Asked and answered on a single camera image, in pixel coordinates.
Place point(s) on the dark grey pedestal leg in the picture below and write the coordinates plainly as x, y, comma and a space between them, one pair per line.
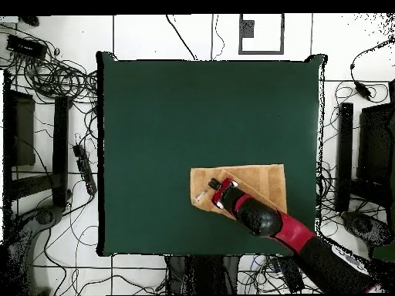
361, 225
46, 217

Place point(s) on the grey square floor frame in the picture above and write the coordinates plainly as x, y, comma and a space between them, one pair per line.
261, 52

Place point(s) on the black power strip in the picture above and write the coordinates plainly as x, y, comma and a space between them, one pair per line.
287, 271
85, 169

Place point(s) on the orange terry towel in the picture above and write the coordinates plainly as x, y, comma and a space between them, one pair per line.
265, 178

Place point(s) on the black inline power adapter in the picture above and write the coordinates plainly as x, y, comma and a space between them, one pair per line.
362, 90

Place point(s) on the black rectangular box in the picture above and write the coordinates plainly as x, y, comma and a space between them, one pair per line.
26, 46

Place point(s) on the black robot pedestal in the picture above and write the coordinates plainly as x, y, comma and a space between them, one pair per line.
203, 274

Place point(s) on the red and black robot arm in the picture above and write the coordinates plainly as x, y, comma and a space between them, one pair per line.
293, 231

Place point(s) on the black frame stand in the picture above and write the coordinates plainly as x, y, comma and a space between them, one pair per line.
345, 154
60, 138

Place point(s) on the dark green table cloth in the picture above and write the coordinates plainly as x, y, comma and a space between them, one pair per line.
139, 108

